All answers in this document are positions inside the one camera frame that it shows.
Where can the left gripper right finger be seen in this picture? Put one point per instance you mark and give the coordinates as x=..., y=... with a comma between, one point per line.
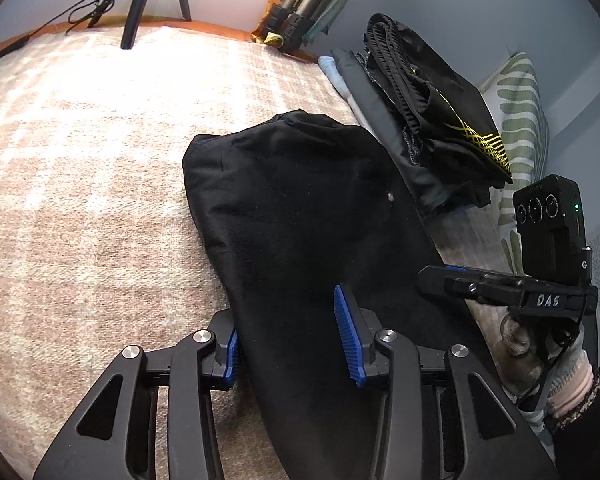
x=357, y=328

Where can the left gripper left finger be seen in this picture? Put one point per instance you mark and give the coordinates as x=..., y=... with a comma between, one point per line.
x=219, y=366

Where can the black pants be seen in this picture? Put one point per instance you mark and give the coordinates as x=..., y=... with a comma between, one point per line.
x=287, y=210

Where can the grey gloved right hand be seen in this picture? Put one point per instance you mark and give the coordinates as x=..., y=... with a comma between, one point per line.
x=529, y=364

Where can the grey folded garment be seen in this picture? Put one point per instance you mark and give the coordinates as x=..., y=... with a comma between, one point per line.
x=370, y=108

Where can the beige plaid bed blanket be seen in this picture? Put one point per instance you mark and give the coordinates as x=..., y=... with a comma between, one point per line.
x=97, y=246

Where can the black yellow folded garment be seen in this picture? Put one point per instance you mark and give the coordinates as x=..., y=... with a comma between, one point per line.
x=443, y=117

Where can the green leaf pattern pillow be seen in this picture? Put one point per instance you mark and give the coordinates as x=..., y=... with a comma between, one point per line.
x=512, y=96

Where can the black camera box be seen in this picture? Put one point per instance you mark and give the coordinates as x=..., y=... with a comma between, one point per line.
x=550, y=223

